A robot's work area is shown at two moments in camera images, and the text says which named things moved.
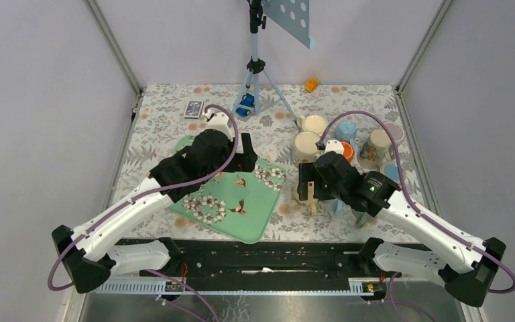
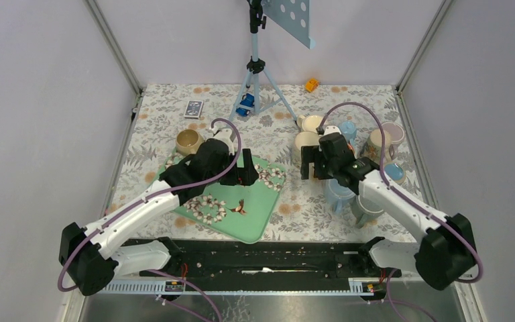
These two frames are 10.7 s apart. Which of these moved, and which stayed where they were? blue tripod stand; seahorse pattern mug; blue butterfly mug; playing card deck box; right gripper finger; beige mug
Moved: beige mug; right gripper finger
Stayed: blue tripod stand; playing card deck box; seahorse pattern mug; blue butterfly mug
